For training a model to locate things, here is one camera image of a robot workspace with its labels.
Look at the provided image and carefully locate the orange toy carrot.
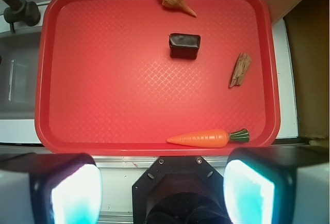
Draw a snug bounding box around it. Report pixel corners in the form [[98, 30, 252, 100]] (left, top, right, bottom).
[[166, 129, 250, 148]]

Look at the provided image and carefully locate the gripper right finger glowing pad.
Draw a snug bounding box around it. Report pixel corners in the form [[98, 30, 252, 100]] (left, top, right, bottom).
[[223, 147, 329, 223]]

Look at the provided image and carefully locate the dark brown rectangular block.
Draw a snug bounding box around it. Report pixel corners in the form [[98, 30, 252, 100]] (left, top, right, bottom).
[[169, 33, 201, 59]]

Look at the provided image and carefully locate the dark metal faucet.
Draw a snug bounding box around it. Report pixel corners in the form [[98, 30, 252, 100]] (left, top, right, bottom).
[[1, 0, 41, 34]]

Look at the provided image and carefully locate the brown wood chip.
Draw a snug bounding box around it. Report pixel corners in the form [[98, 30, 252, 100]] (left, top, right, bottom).
[[229, 53, 252, 88]]

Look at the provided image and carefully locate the grey sink basin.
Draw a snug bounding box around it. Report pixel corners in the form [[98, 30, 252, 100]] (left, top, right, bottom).
[[1, 31, 41, 120]]

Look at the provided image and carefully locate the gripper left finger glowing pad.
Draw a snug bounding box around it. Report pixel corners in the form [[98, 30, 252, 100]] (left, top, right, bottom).
[[1, 153, 103, 223]]

